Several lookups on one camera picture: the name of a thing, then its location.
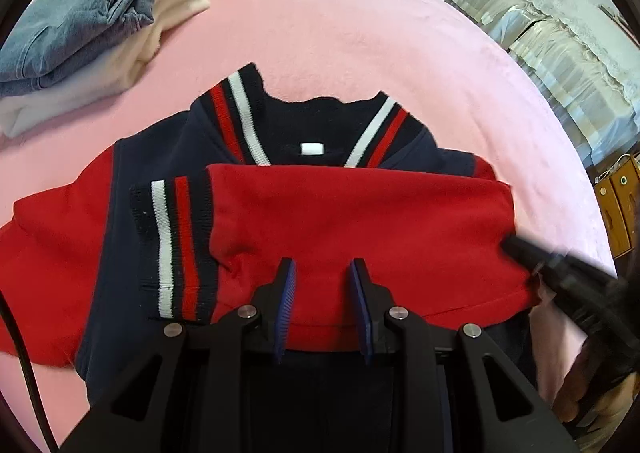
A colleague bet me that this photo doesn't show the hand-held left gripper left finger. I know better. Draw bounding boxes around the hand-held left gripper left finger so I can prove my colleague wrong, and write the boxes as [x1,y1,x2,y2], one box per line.
[60,258,298,453]

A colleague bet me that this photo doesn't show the pink blanket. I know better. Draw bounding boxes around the pink blanket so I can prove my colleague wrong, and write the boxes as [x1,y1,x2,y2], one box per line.
[0,0,621,453]

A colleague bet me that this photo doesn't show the folded cream garment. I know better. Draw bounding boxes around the folded cream garment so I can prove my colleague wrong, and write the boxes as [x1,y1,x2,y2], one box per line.
[30,0,211,106]

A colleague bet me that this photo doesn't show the person's right hand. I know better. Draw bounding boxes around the person's right hand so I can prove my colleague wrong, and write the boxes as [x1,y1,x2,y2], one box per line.
[554,338,640,440]

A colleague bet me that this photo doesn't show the red and navy jacket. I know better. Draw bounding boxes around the red and navy jacket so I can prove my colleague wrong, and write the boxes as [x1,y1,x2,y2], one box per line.
[0,62,546,453]

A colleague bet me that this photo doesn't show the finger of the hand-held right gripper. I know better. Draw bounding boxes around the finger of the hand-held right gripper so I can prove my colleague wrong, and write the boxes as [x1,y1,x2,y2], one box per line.
[501,232,621,296]

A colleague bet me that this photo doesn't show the folded blue denim jeans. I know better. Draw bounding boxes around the folded blue denim jeans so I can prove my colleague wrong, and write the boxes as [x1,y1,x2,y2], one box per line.
[0,0,203,98]

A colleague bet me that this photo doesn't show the small wooden cabinet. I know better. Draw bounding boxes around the small wooden cabinet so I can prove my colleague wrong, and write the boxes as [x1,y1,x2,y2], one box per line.
[592,150,640,259]

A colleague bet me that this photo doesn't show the sofa with white lace cover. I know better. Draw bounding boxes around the sofa with white lace cover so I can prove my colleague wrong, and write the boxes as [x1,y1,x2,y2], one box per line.
[437,0,640,169]

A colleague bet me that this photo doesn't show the folded white garment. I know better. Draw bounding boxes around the folded white garment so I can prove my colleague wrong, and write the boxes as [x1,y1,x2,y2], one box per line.
[0,68,136,139]

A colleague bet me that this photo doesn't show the black cable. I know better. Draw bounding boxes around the black cable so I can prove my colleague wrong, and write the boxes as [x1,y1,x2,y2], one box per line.
[0,290,60,453]

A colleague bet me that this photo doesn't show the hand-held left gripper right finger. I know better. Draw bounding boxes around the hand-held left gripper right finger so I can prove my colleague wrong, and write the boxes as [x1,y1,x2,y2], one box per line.
[349,258,581,453]

